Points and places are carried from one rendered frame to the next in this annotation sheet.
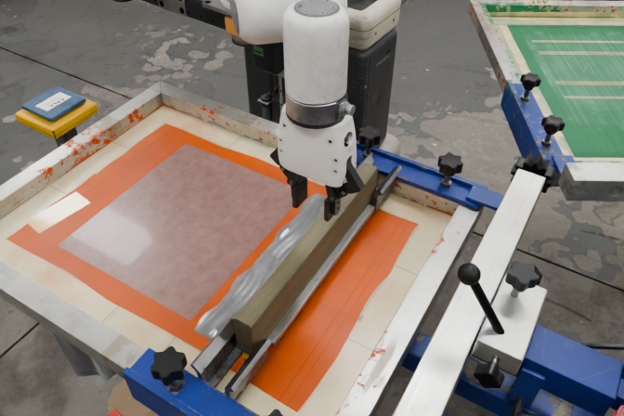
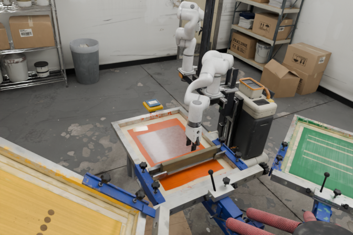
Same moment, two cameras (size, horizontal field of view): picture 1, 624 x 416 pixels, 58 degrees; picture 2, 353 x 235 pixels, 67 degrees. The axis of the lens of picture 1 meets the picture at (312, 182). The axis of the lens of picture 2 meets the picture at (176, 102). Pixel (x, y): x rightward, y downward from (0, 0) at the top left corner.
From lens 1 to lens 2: 0.84 m
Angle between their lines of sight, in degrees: 24
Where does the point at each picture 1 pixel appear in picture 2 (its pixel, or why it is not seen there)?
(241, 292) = not seen: hidden behind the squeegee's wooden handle
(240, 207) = (181, 145)
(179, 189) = (169, 135)
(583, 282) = not seen: outside the picture
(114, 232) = (149, 138)
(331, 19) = (197, 105)
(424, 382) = (192, 193)
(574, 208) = (338, 217)
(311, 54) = (191, 110)
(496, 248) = (233, 178)
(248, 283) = not seen: hidden behind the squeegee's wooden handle
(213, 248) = (169, 151)
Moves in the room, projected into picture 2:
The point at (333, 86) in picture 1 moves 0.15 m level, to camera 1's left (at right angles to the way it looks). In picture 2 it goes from (196, 119) to (171, 110)
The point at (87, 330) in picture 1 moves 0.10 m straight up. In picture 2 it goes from (132, 154) to (132, 141)
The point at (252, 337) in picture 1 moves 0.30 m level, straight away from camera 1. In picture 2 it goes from (163, 169) to (179, 138)
